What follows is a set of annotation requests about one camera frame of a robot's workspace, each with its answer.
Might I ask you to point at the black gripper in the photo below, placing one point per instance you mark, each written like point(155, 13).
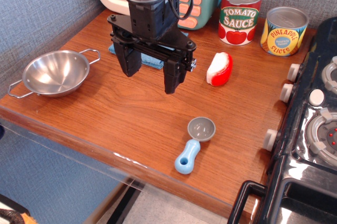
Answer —
point(151, 28)

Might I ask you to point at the blue scoop with grey bowl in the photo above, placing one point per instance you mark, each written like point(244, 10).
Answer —
point(200, 129)

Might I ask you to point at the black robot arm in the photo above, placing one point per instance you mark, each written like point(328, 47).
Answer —
point(152, 29)

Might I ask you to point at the blue folded cloth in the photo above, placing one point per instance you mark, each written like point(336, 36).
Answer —
point(146, 59)

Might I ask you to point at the red white toy cheese wedge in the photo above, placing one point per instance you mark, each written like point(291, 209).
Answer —
point(220, 69)

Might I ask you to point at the tomato sauce can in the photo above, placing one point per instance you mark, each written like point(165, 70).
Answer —
point(238, 20)

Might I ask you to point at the pineapple slices can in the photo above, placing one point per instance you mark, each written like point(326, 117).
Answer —
point(283, 31)

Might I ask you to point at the black toy stove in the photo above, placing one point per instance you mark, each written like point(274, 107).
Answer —
point(301, 183)

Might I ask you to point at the steel bowl with handles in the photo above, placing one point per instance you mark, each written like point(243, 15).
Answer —
point(56, 74)

